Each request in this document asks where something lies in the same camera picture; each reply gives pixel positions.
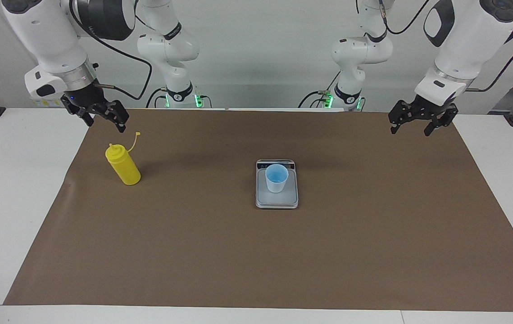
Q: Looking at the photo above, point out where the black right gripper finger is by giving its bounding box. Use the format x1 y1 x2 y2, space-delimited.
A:
103 100 130 133
60 97 95 127

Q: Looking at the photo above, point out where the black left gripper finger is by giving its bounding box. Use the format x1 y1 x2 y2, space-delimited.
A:
388 100 415 135
424 107 459 137

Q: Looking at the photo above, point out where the yellow squeeze bottle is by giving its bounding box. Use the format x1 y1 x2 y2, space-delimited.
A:
105 132 141 185

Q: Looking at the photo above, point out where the light blue plastic cup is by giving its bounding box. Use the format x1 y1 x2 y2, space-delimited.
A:
265 164 290 194

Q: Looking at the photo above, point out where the silver digital kitchen scale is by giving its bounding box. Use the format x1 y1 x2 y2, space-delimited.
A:
255 159 299 210

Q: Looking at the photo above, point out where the brown paper mat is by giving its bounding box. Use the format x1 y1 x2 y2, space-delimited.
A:
3 108 513 312

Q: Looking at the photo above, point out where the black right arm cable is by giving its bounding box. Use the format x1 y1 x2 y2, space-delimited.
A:
69 0 153 100

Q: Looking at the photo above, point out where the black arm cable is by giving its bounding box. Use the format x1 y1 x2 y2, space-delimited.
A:
356 0 513 93
69 0 153 100

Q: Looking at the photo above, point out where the white wall socket box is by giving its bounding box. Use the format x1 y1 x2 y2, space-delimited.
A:
30 86 73 108

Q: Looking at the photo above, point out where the black right base cable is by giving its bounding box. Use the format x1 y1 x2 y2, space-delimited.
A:
145 87 169 108

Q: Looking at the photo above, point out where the black base cable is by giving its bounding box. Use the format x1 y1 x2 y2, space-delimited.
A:
298 90 333 108
145 87 169 108

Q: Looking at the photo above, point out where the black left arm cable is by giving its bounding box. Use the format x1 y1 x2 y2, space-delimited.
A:
356 0 513 93

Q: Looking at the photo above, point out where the black left base cable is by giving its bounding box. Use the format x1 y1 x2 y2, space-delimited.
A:
298 90 333 108

